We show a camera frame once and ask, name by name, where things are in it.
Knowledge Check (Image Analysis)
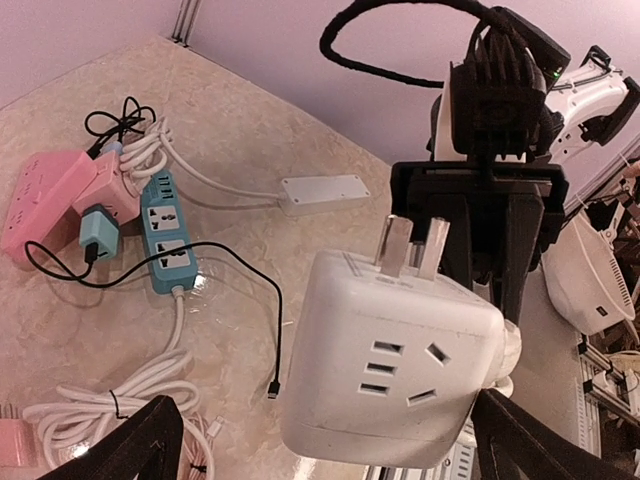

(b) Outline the white plastic basket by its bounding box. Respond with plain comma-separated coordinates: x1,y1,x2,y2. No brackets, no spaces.
541,213,635,336

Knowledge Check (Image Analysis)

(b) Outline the black cable far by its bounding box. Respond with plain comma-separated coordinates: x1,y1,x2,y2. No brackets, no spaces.
83,95,159,159

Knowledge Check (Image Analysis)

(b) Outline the black thin cable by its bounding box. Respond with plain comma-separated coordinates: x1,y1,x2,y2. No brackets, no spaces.
24,239,287,401

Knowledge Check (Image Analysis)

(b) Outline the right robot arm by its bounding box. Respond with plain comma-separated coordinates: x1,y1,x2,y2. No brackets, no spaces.
390,47,639,321

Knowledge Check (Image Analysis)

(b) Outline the pink thin cable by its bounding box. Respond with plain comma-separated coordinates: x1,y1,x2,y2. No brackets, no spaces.
179,412,226,480

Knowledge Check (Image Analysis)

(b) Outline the white coiled power cable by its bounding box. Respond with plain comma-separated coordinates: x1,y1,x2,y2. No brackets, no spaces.
22,287,201,469

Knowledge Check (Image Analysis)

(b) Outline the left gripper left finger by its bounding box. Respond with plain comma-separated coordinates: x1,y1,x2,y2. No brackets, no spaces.
43,395,183,480

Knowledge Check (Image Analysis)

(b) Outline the white power strip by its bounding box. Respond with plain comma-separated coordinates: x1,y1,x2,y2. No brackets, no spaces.
278,174,372,217

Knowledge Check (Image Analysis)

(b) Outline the light blue usb charger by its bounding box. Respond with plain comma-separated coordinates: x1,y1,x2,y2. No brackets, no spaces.
100,141,124,159

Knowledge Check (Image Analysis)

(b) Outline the right aluminium frame post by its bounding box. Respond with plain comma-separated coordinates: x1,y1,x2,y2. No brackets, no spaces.
170,0,202,47

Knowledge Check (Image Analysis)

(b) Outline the white multi socket adapter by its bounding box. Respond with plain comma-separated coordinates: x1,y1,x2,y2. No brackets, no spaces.
281,215,522,469

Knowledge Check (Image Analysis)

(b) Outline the pink cube socket adapter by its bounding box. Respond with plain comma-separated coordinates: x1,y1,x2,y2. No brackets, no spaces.
72,151,140,225

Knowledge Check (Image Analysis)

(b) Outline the teal socket cube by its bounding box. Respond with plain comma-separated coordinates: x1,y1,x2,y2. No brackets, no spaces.
140,169,198,295

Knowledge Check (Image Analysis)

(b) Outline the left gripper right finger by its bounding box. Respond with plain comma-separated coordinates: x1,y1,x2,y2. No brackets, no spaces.
472,389,633,479

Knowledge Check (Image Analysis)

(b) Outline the pink power strip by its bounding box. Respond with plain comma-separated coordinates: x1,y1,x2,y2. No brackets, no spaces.
1,150,98,264

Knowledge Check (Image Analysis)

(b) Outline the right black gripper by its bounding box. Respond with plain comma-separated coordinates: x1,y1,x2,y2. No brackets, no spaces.
390,161,569,320

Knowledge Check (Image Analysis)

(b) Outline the teal charger cube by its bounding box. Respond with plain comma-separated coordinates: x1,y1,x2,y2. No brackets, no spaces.
79,204,120,260

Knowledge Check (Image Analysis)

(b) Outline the pink plug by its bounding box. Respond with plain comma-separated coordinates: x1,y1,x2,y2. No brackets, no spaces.
0,403,38,468

